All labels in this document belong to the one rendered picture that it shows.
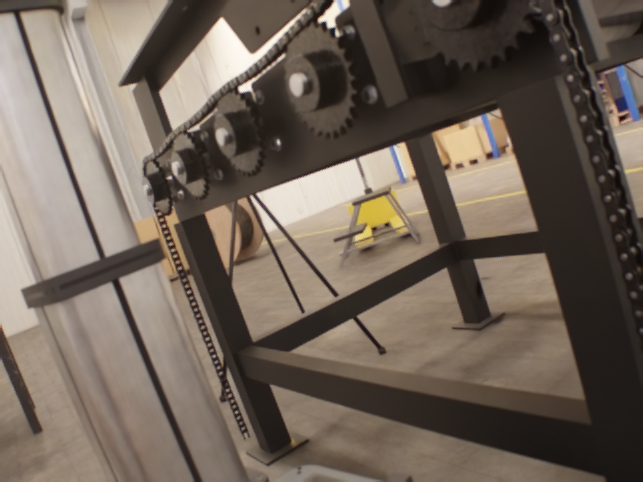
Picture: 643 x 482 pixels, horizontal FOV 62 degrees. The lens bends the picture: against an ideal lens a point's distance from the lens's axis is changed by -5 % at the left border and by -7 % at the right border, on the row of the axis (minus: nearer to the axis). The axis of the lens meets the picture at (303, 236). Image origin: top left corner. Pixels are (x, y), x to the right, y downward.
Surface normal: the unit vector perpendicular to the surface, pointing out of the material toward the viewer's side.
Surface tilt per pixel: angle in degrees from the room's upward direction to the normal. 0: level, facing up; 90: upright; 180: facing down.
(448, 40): 90
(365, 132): 90
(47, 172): 90
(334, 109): 90
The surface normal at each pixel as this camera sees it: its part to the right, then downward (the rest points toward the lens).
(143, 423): 0.62, -0.15
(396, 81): -0.80, 0.33
